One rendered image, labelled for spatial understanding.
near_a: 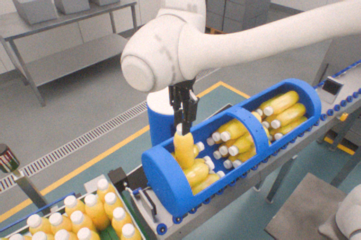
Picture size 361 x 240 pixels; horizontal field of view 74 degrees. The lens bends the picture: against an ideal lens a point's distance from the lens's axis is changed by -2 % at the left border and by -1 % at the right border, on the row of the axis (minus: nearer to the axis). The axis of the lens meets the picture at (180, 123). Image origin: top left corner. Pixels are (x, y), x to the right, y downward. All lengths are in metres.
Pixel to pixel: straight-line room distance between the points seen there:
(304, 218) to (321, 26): 0.77
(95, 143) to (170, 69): 2.33
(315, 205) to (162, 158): 0.64
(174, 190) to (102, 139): 1.95
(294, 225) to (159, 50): 0.85
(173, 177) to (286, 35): 0.57
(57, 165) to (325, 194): 2.25
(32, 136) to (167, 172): 2.38
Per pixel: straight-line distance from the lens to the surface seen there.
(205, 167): 0.96
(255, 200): 2.27
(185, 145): 0.83
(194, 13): 0.56
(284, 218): 1.06
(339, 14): 0.53
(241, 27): 4.33
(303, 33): 0.48
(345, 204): 0.99
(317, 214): 1.12
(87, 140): 2.76
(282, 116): 1.25
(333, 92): 1.78
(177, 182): 0.84
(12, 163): 1.09
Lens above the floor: 1.91
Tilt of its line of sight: 44 degrees down
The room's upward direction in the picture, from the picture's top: straight up
